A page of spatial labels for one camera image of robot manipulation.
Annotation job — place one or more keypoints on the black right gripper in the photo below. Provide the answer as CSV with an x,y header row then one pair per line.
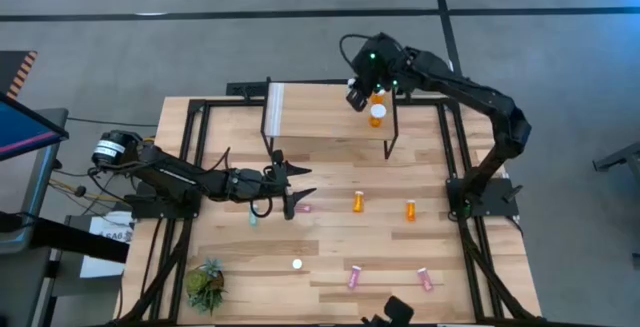
x,y
377,64

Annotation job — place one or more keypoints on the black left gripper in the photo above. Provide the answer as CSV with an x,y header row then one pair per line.
x,y
255,184

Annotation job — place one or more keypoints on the pink medicine bottle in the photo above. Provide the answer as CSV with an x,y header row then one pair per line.
x,y
304,208
425,279
354,277

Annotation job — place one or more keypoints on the large orange medicine bottle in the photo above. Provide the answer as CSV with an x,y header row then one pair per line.
x,y
377,112
377,99

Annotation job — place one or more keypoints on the small orange medicine bottle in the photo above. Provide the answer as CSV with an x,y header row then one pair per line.
x,y
358,202
297,263
410,211

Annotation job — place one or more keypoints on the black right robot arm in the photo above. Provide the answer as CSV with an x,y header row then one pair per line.
x,y
500,112

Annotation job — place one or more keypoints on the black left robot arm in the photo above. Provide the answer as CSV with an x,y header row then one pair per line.
x,y
170,174

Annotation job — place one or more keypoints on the wooden shelf black metal legs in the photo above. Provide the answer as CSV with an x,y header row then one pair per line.
x,y
315,117

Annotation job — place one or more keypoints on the small potted succulent plant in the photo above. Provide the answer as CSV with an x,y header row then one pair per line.
x,y
205,287

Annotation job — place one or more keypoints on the black rounded object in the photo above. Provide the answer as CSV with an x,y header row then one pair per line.
x,y
397,310

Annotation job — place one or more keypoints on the white printed paper sheet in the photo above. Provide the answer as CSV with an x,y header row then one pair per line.
x,y
107,227

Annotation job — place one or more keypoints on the black metal beam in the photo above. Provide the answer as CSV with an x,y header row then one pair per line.
x,y
75,239

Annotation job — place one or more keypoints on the gray furniture leg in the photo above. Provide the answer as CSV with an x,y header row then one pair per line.
x,y
617,159

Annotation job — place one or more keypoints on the gray monitor stand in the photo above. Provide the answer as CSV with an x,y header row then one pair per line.
x,y
42,182

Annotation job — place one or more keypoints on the blue screen monitor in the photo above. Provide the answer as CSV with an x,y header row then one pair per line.
x,y
25,127

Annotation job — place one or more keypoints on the black mat orange striped edge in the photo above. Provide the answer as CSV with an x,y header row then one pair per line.
x,y
17,74

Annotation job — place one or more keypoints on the black aluminium table frame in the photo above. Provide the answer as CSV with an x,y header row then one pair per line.
x,y
192,127

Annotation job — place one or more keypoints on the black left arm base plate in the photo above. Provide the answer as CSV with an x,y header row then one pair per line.
x,y
165,212

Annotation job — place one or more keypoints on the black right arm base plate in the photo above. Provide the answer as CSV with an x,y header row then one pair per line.
x,y
495,199

